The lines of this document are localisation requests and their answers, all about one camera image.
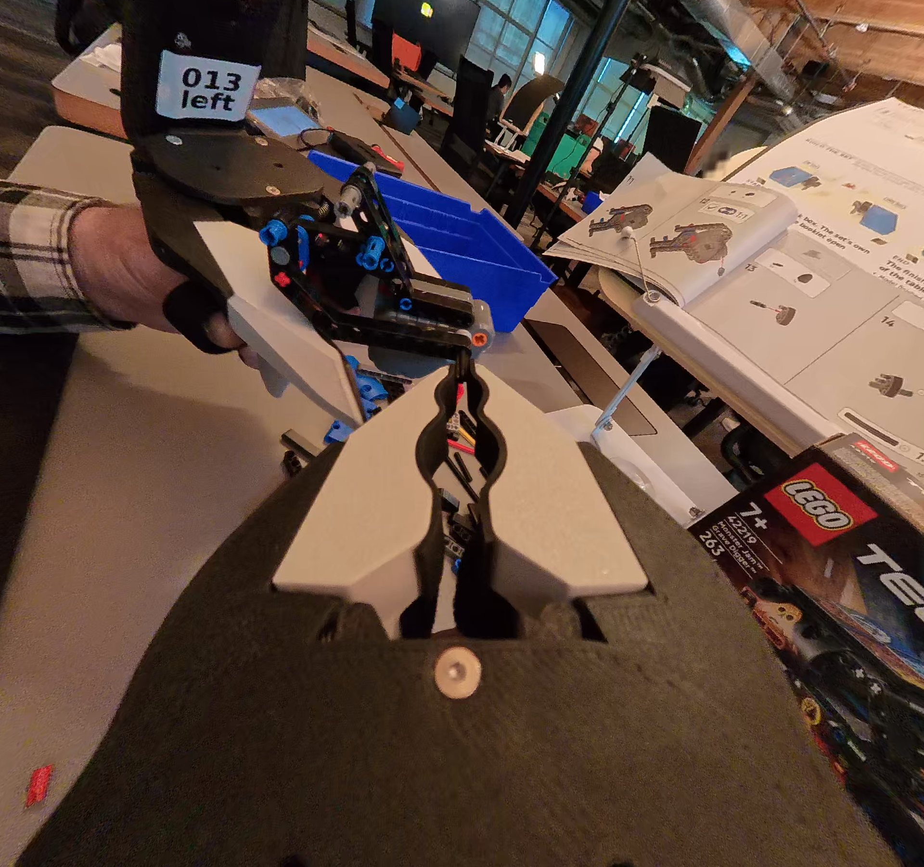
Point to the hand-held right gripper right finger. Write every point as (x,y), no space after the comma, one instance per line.
(570,520)

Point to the dark grey toy beam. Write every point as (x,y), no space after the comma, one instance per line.
(395,379)

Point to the wooden-edged table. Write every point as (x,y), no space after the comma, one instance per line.
(86,94)

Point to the red box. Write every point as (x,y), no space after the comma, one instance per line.
(406,51)

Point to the tan wooden board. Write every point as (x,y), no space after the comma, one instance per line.
(617,289)

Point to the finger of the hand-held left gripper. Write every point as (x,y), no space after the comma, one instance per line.
(245,267)
(419,267)

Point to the toy brick motor assembly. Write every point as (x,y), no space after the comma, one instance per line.
(404,325)

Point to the small blue box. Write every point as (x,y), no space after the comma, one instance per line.
(403,116)

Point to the black metal pole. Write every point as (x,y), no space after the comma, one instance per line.
(577,87)

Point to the white book stand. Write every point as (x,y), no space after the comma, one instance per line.
(722,354)

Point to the person's left forearm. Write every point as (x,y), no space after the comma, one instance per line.
(36,260)

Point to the grey flat toy bar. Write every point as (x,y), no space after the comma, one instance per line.
(298,443)

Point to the tall black chair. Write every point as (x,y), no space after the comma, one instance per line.
(465,116)

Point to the grey tablet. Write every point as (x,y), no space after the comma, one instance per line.
(285,121)

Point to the small blue toy brick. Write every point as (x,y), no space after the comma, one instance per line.
(338,432)

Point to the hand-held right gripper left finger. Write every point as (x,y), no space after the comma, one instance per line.
(346,520)

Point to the toy set box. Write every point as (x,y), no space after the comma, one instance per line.
(830,592)

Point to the instruction booklet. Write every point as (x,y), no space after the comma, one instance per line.
(794,231)

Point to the grey desk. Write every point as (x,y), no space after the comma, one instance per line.
(144,484)

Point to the small blue storage bin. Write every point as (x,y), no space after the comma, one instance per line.
(592,203)

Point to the silver ventilation duct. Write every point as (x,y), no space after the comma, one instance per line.
(722,0)

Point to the blue curved toy panel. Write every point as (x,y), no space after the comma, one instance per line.
(372,383)

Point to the person's left hand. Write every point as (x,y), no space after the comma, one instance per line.
(123,267)

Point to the black pouch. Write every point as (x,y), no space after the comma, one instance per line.
(361,152)

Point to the pile of black toy beams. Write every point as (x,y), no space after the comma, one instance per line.
(458,513)

